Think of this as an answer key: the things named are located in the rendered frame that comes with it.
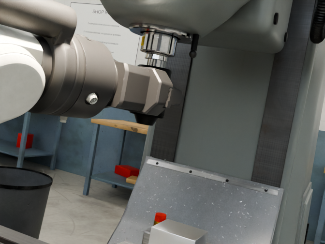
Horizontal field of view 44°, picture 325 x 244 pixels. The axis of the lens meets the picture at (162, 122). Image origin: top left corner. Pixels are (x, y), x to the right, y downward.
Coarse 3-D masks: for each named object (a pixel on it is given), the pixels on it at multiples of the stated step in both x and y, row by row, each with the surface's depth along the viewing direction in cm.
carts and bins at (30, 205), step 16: (0, 176) 256; (16, 176) 260; (32, 176) 260; (48, 176) 254; (0, 192) 216; (16, 192) 218; (32, 192) 224; (48, 192) 239; (0, 208) 217; (16, 208) 220; (32, 208) 226; (0, 224) 218; (16, 224) 222; (32, 224) 230
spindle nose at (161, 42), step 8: (144, 32) 52; (152, 32) 51; (160, 32) 51; (144, 40) 52; (152, 40) 51; (160, 40) 51; (168, 40) 51; (176, 40) 52; (144, 48) 52; (152, 48) 51; (160, 48) 51; (168, 48) 51; (168, 56) 54
